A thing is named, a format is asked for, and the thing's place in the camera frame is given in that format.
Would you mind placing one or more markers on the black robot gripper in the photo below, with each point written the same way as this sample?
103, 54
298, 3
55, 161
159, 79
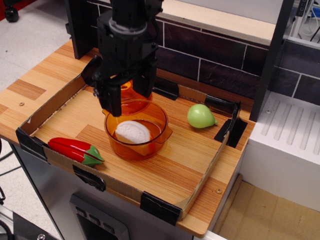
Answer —
127, 53

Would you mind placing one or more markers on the white and orange toy sushi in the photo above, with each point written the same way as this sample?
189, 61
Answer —
135, 135

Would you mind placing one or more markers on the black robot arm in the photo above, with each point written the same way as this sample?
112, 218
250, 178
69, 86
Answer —
149, 7

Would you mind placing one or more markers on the orange transparent pot lid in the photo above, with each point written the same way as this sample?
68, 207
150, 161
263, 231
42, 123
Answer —
128, 94

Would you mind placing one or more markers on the orange transparent plastic pot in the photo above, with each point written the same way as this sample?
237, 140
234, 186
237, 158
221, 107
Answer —
152, 116

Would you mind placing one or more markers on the cardboard fence with black tape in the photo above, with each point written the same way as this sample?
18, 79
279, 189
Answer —
192, 171

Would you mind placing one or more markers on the red toy chili pepper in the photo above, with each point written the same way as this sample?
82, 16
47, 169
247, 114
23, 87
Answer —
80, 151

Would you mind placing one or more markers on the green toy pear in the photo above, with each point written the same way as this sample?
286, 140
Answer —
200, 116

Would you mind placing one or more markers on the grey oven control panel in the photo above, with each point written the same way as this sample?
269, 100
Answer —
96, 224

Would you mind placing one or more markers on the black caster wheel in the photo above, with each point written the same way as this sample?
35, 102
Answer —
11, 14

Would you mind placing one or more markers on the white dish drainer sink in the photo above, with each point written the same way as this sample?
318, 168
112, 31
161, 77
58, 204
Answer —
282, 156

